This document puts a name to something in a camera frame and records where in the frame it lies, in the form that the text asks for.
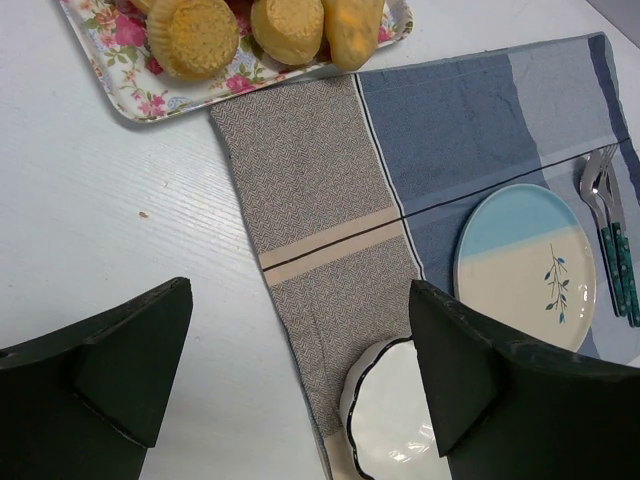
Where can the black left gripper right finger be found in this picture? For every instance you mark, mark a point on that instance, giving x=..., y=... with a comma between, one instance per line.
x=505, y=405

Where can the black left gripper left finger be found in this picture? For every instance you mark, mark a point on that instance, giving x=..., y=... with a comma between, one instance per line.
x=87, y=401

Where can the oblong golden bread roll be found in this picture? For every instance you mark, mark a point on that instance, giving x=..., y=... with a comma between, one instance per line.
x=351, y=28

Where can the small round bun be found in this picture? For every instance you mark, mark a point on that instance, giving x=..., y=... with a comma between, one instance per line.
x=288, y=31

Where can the white scalloped bowl black rim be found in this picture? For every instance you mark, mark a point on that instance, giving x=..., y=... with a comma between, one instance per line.
x=385, y=416

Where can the blue and cream round plate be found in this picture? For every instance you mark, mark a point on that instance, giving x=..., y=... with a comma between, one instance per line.
x=524, y=260

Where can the patchwork blue grey placemat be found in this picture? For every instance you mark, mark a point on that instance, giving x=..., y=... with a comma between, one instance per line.
x=353, y=186

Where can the floral serving tray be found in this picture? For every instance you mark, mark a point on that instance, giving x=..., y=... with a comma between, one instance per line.
x=114, y=38

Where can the round yellow muffin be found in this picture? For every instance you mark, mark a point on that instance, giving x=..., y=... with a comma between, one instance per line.
x=192, y=39

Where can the steel spoon green handle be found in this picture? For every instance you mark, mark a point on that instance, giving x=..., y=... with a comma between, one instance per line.
x=592, y=191

